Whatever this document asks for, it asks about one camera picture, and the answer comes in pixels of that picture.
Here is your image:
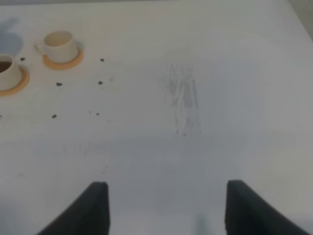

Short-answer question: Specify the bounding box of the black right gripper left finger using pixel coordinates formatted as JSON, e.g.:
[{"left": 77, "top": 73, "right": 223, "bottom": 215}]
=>
[{"left": 39, "top": 182, "right": 110, "bottom": 235}]

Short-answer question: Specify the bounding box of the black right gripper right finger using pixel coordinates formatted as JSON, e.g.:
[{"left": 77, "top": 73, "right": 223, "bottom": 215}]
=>
[{"left": 224, "top": 180, "right": 308, "bottom": 235}]

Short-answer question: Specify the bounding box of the far orange saucer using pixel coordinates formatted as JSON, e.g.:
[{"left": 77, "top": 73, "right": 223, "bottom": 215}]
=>
[{"left": 42, "top": 47, "right": 84, "bottom": 71}]

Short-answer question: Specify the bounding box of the orange saucer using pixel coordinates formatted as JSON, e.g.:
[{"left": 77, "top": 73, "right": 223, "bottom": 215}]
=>
[
  {"left": 42, "top": 47, "right": 84, "bottom": 71},
  {"left": 0, "top": 66, "right": 30, "bottom": 97}
]

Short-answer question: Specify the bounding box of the near orange saucer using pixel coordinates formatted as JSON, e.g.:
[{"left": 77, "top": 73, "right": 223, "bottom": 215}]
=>
[{"left": 0, "top": 66, "right": 30, "bottom": 97}]

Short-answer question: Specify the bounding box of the near white teacup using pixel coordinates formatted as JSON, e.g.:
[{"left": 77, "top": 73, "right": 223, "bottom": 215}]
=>
[{"left": 0, "top": 54, "right": 22, "bottom": 91}]

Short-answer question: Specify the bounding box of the white teacup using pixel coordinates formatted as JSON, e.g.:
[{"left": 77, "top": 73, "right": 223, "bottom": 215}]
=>
[
  {"left": 35, "top": 31, "right": 79, "bottom": 64},
  {"left": 0, "top": 54, "right": 22, "bottom": 91}
]

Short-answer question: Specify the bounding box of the far white teacup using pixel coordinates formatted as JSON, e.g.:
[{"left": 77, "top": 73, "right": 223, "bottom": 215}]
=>
[{"left": 35, "top": 31, "right": 79, "bottom": 64}]

